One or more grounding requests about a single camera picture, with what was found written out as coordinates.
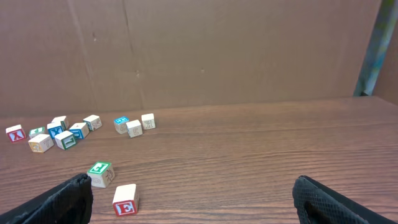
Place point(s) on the blue X wooden block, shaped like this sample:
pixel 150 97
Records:
pixel 55 128

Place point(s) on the green letter wooden block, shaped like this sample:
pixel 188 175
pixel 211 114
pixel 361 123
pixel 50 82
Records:
pixel 101 174

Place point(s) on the blue top wooden block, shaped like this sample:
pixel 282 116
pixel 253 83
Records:
pixel 120 124

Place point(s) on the letter K wooden block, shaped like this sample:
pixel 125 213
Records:
pixel 148 121

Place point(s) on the red E wooden block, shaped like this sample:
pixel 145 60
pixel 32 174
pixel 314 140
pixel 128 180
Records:
pixel 126 200

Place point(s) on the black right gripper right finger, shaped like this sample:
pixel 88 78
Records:
pixel 318 204

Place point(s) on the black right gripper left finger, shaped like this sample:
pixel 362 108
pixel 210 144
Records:
pixel 69 202

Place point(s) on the blue framed wooden block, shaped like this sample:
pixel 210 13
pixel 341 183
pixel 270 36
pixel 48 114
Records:
pixel 80 130

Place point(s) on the yellow 7 wooden block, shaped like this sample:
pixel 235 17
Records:
pixel 41 143

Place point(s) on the red X wooden block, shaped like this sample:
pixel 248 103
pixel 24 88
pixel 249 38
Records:
pixel 15 133

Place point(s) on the plain top wooden block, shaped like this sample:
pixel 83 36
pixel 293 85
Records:
pixel 64 121

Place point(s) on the number 3 wooden block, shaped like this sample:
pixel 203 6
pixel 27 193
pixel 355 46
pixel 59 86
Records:
pixel 134 128

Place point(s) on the green L wooden block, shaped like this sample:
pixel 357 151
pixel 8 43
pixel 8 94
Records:
pixel 65 140

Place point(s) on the green 4 wooden block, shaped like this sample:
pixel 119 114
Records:
pixel 36 131

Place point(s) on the colourful pole in corner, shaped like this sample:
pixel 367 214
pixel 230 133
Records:
pixel 376 51

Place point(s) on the teal edged wooden block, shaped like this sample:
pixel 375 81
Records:
pixel 93 122

